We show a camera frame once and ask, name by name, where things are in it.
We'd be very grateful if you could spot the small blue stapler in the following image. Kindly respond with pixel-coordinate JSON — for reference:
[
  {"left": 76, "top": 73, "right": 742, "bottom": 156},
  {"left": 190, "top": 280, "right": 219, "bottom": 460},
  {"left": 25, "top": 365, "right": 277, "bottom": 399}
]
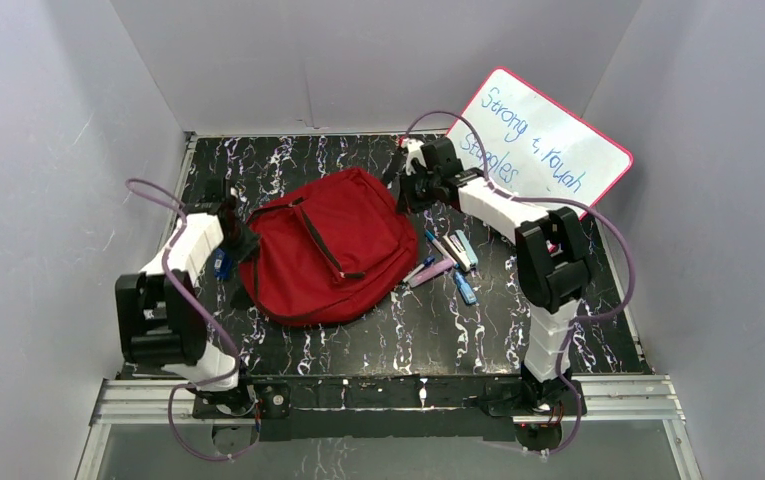
[{"left": 453, "top": 270, "right": 478, "bottom": 305}]

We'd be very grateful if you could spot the pink highlighter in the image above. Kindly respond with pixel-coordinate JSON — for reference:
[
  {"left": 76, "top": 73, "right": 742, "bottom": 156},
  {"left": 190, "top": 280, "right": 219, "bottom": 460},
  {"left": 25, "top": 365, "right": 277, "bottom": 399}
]
[{"left": 405, "top": 258, "right": 457, "bottom": 288}]

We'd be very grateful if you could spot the blue-capped white marker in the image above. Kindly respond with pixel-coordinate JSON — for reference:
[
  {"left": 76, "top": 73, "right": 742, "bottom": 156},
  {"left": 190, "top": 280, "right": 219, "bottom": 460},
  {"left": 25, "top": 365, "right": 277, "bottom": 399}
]
[{"left": 424, "top": 230, "right": 456, "bottom": 262}]

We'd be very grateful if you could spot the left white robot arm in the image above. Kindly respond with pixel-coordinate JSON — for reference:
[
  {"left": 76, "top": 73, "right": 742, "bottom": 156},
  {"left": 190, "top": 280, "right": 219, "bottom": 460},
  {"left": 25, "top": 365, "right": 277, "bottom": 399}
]
[{"left": 114, "top": 179, "right": 260, "bottom": 416}]

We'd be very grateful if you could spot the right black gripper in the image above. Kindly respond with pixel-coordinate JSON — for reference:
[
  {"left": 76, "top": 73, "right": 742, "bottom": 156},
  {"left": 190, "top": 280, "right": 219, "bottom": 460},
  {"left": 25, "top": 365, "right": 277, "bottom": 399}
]
[{"left": 395, "top": 166, "right": 440, "bottom": 216}]

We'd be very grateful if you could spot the red backpack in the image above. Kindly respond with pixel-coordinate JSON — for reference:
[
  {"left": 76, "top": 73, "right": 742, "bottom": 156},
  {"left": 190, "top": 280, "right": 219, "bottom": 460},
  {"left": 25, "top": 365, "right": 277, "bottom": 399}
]
[{"left": 237, "top": 168, "right": 418, "bottom": 327}]

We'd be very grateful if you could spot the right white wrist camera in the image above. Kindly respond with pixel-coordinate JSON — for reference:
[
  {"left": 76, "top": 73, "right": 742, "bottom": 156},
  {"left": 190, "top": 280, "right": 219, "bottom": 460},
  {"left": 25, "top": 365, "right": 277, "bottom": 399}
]
[{"left": 399, "top": 137, "right": 426, "bottom": 176}]

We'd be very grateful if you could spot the grey light-blue stapler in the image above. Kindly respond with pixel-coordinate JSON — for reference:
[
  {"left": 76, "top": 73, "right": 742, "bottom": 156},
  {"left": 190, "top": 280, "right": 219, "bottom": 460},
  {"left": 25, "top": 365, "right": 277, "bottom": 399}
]
[{"left": 444, "top": 230, "right": 478, "bottom": 273}]

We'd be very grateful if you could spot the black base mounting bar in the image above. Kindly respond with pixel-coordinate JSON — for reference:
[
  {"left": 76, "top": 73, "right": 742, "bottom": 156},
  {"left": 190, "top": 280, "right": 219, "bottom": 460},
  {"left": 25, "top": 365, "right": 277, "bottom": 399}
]
[{"left": 252, "top": 374, "right": 532, "bottom": 441}]

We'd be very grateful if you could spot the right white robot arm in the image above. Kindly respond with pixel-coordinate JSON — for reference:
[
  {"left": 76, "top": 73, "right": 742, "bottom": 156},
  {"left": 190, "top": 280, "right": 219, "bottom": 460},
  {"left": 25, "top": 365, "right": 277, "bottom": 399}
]
[{"left": 383, "top": 137, "right": 592, "bottom": 414}]

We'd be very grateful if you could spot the pink-framed whiteboard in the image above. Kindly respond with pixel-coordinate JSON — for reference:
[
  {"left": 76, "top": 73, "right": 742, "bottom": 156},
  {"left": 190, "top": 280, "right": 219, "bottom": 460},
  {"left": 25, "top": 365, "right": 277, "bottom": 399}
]
[{"left": 446, "top": 67, "right": 634, "bottom": 206}]

